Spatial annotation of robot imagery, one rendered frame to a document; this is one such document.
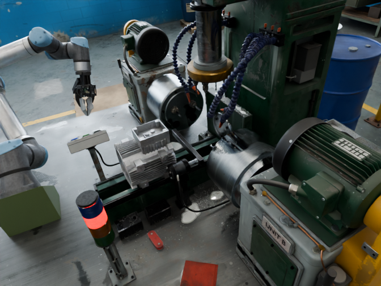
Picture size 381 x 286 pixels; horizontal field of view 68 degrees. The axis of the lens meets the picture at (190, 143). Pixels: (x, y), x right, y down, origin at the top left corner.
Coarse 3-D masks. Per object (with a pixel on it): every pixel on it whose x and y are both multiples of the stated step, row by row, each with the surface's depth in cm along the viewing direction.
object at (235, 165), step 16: (224, 144) 100; (240, 144) 97; (256, 144) 96; (208, 160) 103; (224, 160) 97; (240, 160) 93; (256, 160) 91; (224, 176) 96; (240, 176) 91; (224, 192) 100; (240, 192) 91
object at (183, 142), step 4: (172, 132) 130; (176, 132) 128; (176, 136) 126; (180, 136) 125; (180, 140) 124; (184, 140) 122; (184, 144) 121; (188, 144) 120; (184, 148) 123; (188, 148) 118; (192, 148) 118; (188, 152) 120; (192, 152) 116; (196, 152) 116; (192, 156) 117; (196, 156) 114; (200, 156) 113; (196, 160) 113; (200, 160) 112; (200, 164) 113
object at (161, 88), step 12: (156, 84) 141; (168, 84) 137; (180, 84) 135; (156, 96) 138; (168, 96) 133; (180, 96) 136; (192, 96) 139; (156, 108) 137; (168, 108) 136; (180, 108) 139; (192, 108) 143; (168, 120) 140; (180, 120) 143; (192, 120) 146
